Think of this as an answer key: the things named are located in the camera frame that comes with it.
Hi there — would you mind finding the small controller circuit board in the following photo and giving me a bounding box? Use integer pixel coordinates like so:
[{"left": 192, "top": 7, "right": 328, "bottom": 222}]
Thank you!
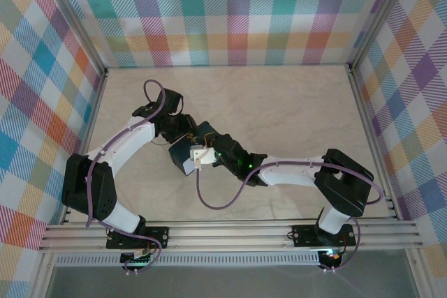
[
  {"left": 119, "top": 249, "right": 156, "bottom": 267},
  {"left": 319, "top": 248, "right": 342, "bottom": 262}
]

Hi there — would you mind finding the dark teal box white face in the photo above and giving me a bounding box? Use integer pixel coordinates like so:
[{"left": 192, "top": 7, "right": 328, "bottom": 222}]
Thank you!
[{"left": 168, "top": 121, "right": 225, "bottom": 176}]

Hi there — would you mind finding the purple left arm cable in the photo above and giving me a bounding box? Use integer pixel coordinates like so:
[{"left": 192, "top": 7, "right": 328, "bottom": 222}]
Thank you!
[{"left": 85, "top": 80, "right": 167, "bottom": 274}]

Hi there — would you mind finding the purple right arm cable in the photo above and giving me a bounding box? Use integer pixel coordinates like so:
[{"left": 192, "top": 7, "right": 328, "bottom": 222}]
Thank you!
[{"left": 196, "top": 160, "right": 383, "bottom": 274}]

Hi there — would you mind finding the aluminium mounting rail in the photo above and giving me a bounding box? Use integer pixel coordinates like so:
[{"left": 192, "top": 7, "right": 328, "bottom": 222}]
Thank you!
[{"left": 37, "top": 220, "right": 422, "bottom": 253}]

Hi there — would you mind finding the aluminium side rail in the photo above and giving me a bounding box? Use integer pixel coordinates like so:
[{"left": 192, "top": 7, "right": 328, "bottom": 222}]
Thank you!
[
  {"left": 61, "top": 67, "right": 110, "bottom": 225},
  {"left": 347, "top": 66, "right": 404, "bottom": 222}
]

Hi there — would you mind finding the slotted grey cable duct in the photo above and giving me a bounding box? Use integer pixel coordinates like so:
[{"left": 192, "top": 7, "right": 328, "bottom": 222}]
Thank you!
[{"left": 54, "top": 254, "right": 323, "bottom": 268}]

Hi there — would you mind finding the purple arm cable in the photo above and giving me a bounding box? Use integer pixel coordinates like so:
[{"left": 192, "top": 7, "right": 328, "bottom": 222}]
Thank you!
[
  {"left": 85, "top": 80, "right": 167, "bottom": 274},
  {"left": 196, "top": 160, "right": 383, "bottom": 274}
]

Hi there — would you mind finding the aluminium frame post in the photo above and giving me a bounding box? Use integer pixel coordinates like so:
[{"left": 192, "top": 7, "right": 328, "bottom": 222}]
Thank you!
[
  {"left": 36, "top": 0, "right": 109, "bottom": 77},
  {"left": 347, "top": 0, "right": 418, "bottom": 74}
]

